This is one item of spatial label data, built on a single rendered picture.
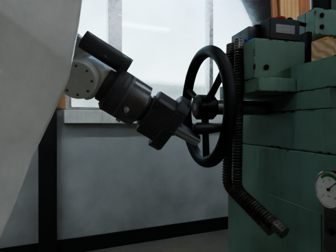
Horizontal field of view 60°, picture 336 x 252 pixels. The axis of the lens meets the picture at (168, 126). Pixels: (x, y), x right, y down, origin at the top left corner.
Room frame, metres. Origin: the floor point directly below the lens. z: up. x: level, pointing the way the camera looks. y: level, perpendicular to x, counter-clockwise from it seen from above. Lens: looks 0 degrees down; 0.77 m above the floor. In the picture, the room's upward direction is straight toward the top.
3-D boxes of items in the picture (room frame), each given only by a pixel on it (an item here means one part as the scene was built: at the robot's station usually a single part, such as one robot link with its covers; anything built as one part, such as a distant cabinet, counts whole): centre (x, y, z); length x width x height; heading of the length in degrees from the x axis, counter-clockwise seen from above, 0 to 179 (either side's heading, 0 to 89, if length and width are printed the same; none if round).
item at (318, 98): (0.78, -0.36, 0.82); 0.40 x 0.21 x 0.04; 16
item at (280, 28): (0.72, -0.23, 0.99); 0.13 x 0.11 x 0.06; 16
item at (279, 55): (0.73, -0.24, 0.91); 0.15 x 0.14 x 0.09; 16
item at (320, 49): (0.61, -0.33, 0.92); 0.04 x 0.03 x 0.04; 58
